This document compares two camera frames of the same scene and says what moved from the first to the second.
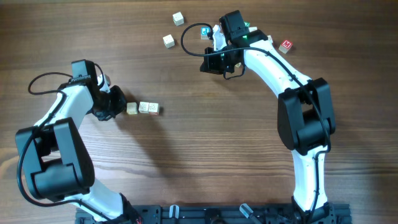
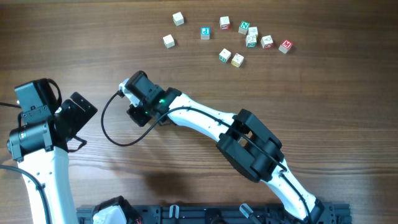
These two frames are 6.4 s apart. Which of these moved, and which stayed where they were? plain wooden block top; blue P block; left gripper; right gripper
Moved: left gripper; right gripper
Stayed: blue P block; plain wooden block top
